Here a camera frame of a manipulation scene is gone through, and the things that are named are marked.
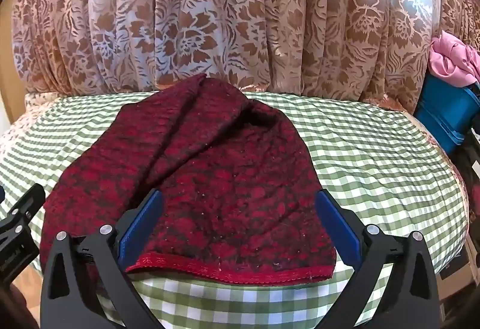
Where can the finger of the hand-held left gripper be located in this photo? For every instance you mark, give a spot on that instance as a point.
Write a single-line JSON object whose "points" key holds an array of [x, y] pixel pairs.
{"points": [[26, 203]]}

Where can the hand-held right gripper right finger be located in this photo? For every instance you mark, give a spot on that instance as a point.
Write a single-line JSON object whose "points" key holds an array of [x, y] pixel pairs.
{"points": [[336, 224]]}

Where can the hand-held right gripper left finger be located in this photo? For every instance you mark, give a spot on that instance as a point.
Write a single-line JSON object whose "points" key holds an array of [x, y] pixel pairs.
{"points": [[143, 217]]}

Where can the dark red patterned knit garment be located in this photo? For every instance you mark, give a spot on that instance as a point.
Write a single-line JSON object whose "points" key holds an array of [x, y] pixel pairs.
{"points": [[210, 179]]}

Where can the person's left forearm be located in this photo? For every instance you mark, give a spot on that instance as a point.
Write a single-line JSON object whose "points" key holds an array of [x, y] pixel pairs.
{"points": [[11, 304]]}

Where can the green white checkered cloth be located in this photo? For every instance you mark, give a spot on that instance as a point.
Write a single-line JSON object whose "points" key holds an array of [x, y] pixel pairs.
{"points": [[375, 164]]}

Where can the wooden panel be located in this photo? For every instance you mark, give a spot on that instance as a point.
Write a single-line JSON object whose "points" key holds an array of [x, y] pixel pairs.
{"points": [[9, 104]]}

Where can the blue plastic container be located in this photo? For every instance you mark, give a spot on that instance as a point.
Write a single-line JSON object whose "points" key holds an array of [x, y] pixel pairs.
{"points": [[444, 111]]}

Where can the pink cloth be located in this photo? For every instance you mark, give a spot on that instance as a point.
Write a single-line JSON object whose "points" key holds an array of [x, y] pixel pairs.
{"points": [[452, 59]]}

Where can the brown floral curtain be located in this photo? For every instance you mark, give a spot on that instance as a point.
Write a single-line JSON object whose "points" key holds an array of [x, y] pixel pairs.
{"points": [[225, 14]]}

